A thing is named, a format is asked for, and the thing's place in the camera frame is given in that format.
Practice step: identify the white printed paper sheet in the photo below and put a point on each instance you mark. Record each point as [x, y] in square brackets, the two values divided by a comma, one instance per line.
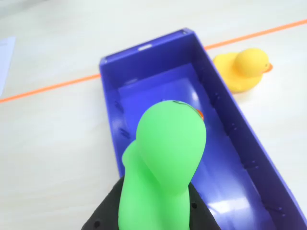
[6, 62]

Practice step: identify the orange tape line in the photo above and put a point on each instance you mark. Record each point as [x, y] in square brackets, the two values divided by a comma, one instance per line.
[48, 88]

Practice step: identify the yellow rubber duck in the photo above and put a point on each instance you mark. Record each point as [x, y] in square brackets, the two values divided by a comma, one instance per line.
[244, 69]

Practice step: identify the green rubber duck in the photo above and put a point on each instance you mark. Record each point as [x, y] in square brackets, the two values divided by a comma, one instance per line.
[165, 153]

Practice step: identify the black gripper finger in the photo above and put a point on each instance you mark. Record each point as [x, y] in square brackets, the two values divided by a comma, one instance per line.
[200, 213]
[103, 210]

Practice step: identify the blue plastic box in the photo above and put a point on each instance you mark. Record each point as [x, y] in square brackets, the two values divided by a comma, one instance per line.
[227, 153]

